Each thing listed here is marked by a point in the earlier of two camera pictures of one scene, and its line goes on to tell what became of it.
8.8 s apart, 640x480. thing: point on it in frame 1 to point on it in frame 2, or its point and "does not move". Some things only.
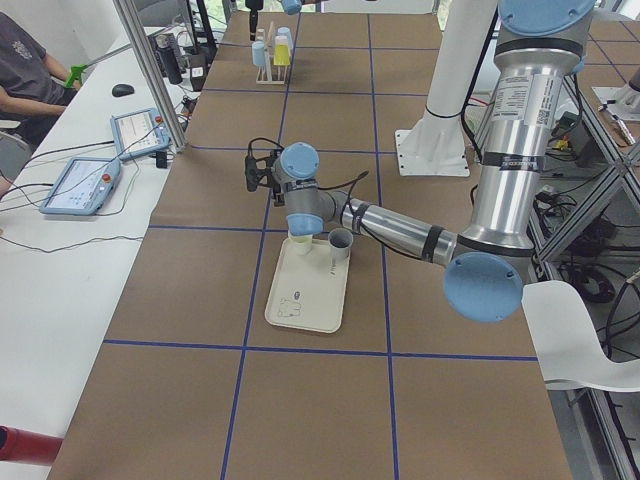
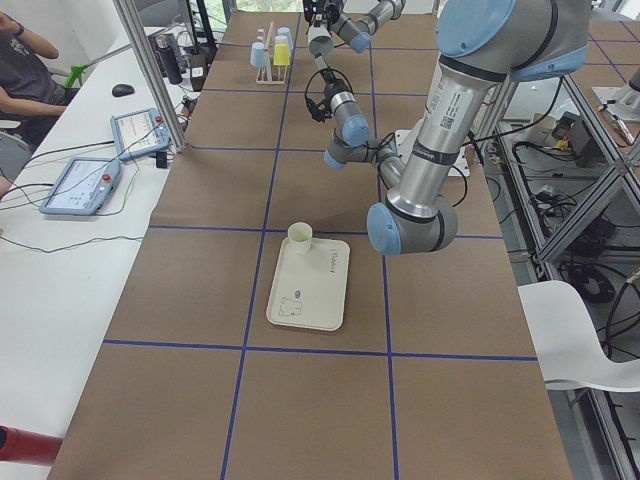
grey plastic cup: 340,240 to 320,39
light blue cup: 258,53 does not move
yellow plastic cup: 282,55 does not move
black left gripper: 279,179 to 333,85
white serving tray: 308,291 does not move
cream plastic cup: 302,243 does not move
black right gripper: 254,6 to 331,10
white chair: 567,342 does not move
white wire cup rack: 270,73 does not move
